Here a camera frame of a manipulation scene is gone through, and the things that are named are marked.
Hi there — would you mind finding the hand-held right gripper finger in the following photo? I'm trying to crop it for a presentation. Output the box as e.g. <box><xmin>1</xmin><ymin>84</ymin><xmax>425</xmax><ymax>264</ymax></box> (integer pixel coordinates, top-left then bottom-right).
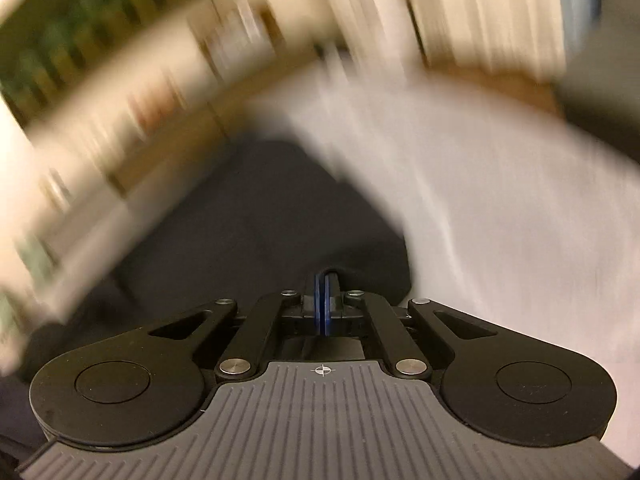
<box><xmin>148</xmin><ymin>272</ymin><xmax>325</xmax><ymax>380</ymax></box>
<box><xmin>324</xmin><ymin>271</ymin><xmax>501</xmax><ymax>380</ymax></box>

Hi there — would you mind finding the black garment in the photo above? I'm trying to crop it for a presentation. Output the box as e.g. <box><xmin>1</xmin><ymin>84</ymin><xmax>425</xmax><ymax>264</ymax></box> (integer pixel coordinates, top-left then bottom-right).
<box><xmin>0</xmin><ymin>137</ymin><xmax>413</xmax><ymax>436</ymax></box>

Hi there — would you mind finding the white shelf unit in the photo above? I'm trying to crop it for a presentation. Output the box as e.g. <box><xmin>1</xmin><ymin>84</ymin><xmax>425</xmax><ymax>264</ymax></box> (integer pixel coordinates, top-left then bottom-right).
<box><xmin>0</xmin><ymin>0</ymin><xmax>321</xmax><ymax>361</ymax></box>

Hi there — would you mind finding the white curtain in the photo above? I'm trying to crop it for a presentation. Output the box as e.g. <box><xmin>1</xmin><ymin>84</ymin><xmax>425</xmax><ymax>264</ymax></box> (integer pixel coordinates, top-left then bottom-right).
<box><xmin>310</xmin><ymin>0</ymin><xmax>571</xmax><ymax>81</ymax></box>

